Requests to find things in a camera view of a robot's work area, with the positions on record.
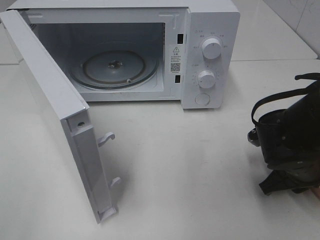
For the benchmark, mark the white warning label sticker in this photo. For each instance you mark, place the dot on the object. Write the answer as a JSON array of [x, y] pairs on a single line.
[[175, 58]]

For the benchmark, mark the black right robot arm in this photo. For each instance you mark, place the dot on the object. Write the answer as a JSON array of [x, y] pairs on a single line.
[[290, 141]]

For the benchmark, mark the white microwave knob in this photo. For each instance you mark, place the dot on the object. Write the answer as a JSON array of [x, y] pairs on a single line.
[[211, 47], [206, 79]]

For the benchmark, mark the white round door button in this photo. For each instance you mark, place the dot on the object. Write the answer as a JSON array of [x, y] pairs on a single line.
[[202, 99]]

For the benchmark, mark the pink plate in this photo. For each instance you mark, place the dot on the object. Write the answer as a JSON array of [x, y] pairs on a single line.
[[316, 192]]

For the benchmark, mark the white microwave oven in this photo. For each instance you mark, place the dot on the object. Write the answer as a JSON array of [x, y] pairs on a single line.
[[73, 30]]

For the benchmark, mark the white microwave door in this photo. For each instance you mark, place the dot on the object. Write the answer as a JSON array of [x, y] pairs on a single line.
[[64, 110]]

